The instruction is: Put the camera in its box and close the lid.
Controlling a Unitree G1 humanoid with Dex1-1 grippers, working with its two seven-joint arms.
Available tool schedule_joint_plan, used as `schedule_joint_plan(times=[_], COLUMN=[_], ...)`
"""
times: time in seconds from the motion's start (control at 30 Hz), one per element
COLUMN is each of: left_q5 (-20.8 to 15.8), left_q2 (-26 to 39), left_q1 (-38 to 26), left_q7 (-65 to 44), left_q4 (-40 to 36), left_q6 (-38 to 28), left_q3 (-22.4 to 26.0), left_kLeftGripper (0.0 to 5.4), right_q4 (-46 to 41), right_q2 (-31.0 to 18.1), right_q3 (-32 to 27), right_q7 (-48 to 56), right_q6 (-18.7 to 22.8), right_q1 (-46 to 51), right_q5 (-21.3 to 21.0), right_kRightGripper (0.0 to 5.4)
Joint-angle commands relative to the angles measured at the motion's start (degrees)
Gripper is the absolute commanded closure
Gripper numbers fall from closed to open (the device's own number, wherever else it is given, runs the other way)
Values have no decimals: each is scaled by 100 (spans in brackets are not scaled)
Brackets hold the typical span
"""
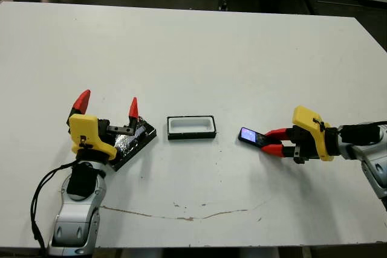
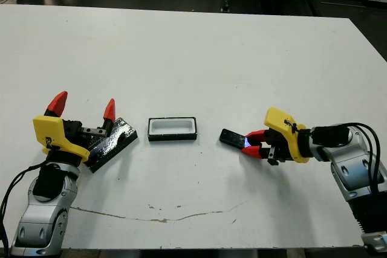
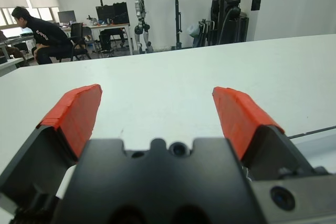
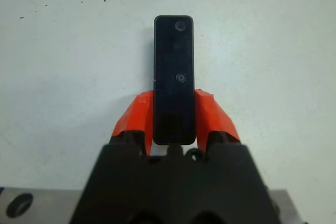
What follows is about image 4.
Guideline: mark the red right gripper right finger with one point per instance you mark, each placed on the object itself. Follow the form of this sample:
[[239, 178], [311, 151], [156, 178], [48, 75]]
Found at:
[[215, 116]]

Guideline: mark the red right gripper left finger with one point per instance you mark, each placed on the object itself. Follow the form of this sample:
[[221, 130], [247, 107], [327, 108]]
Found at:
[[134, 113]]

